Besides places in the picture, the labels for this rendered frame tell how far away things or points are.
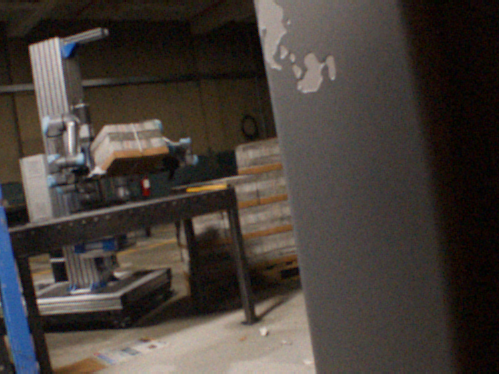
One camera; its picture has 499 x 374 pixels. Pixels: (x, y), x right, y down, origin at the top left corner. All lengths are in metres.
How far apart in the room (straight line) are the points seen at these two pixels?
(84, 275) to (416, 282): 3.98
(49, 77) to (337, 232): 4.01
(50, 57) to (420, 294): 4.07
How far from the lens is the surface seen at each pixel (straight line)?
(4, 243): 2.45
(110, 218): 2.83
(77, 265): 4.15
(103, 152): 3.53
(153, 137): 3.56
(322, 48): 0.21
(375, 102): 0.19
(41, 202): 4.18
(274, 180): 4.18
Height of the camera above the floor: 0.92
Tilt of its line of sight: 3 degrees down
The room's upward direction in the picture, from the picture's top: 10 degrees counter-clockwise
